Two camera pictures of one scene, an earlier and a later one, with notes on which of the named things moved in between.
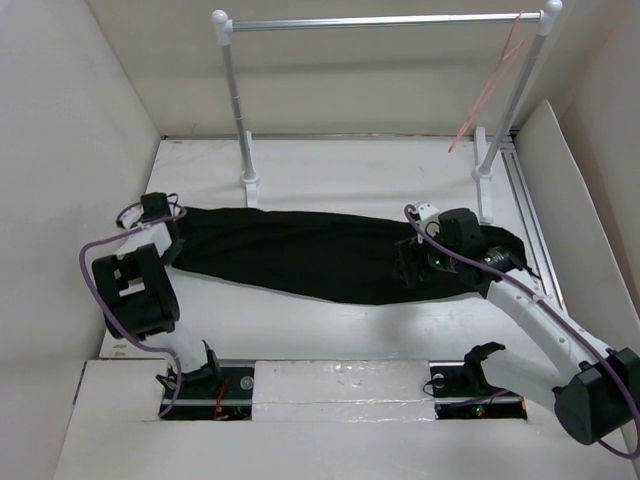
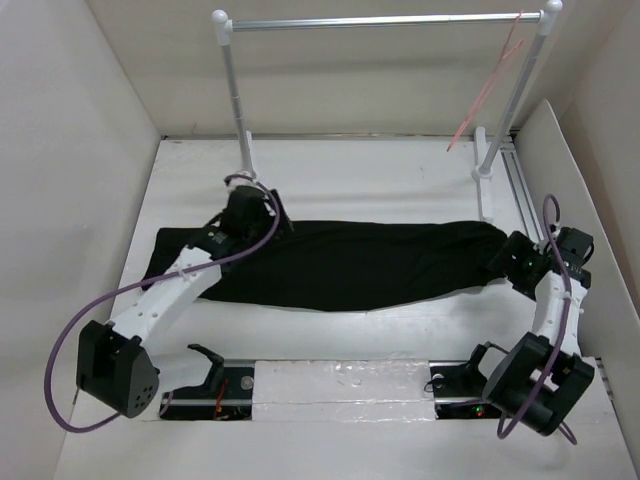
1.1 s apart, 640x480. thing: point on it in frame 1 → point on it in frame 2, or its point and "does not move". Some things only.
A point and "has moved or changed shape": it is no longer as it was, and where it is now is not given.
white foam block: (342, 390) does not move
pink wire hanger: (505, 59) does not move
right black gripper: (439, 231) → (519, 245)
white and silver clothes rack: (483, 170) does not move
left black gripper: (168, 257) → (268, 219)
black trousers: (288, 256) has moved or changed shape
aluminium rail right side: (535, 243) does not move
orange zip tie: (219, 408) does not move
